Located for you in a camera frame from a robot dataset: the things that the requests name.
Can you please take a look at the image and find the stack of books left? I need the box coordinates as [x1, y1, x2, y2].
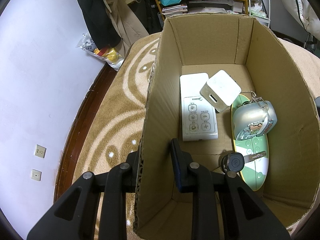
[162, 4, 188, 17]

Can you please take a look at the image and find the beige trench coat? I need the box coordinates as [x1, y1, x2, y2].
[104, 0, 149, 57]

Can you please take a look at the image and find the upper wall socket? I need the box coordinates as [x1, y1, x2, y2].
[34, 145, 46, 158]

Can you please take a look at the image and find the white square charger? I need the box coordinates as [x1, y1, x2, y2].
[200, 70, 241, 113]

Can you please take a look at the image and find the white trolley cart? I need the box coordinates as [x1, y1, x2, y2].
[247, 0, 271, 28]

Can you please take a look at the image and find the cardboard box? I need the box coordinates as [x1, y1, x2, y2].
[133, 13, 319, 239]

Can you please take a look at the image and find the green oval remote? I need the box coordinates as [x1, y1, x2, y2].
[231, 94, 269, 191]

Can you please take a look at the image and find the stack of books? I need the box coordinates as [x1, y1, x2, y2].
[162, 4, 188, 17]
[187, 0, 244, 14]

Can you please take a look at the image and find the stack of books right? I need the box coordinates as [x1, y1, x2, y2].
[187, 0, 244, 14]

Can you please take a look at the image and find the plastic snack bag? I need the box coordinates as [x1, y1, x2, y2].
[76, 33, 124, 71]

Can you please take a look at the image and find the white Midea remote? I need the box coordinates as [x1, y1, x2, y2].
[180, 73, 218, 141]

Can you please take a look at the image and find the beige patterned blanket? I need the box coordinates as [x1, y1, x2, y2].
[71, 31, 320, 240]

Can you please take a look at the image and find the silver cartoon earbud case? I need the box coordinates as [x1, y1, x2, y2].
[231, 92, 278, 140]

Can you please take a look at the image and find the black hanging coat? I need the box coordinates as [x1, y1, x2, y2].
[77, 0, 121, 49]

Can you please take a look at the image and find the black key bunch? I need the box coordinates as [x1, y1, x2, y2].
[221, 151, 267, 173]

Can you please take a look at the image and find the lower wall socket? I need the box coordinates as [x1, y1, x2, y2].
[30, 169, 42, 181]

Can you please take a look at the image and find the wall socket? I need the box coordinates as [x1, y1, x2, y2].
[34, 145, 46, 158]
[30, 169, 42, 181]

